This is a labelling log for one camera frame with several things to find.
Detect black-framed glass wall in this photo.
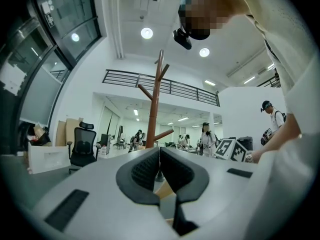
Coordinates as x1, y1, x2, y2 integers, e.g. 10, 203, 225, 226
0, 0, 104, 157

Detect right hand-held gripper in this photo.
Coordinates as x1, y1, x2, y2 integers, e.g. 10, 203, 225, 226
214, 138, 254, 163

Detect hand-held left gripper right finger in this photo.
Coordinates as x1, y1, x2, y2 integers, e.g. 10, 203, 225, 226
159, 146, 210, 236

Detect black mesh office chair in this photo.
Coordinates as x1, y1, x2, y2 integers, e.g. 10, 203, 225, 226
66, 121, 102, 175

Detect white ceiling pipes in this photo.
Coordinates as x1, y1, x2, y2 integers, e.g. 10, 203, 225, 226
107, 0, 125, 60

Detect black balcony railing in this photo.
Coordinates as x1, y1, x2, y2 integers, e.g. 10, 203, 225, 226
102, 69, 221, 108

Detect white low cabinet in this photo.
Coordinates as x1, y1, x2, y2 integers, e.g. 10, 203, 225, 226
27, 141, 73, 175

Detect black head-mounted camera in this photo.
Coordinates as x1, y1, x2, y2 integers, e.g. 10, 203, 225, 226
172, 27, 193, 51

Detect pile of bags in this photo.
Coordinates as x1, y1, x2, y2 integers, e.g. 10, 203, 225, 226
18, 120, 52, 148

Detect person's right forearm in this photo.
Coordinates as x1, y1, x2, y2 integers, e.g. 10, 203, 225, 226
250, 113, 303, 164

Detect cardboard sheets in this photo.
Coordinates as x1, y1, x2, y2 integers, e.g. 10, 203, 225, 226
55, 117, 85, 148

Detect brown wooden coat stand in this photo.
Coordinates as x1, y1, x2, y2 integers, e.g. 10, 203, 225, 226
137, 49, 175, 184

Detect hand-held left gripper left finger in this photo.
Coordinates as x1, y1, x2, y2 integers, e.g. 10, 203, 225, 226
115, 147, 161, 207

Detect person's white shirt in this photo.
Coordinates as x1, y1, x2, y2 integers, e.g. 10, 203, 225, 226
229, 0, 320, 240

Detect black box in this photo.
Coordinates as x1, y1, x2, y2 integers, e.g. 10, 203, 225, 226
236, 136, 254, 152

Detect white foam board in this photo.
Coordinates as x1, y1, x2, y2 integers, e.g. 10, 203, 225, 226
0, 60, 27, 98

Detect person's head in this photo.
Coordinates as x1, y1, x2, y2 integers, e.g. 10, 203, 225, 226
177, 0, 241, 41

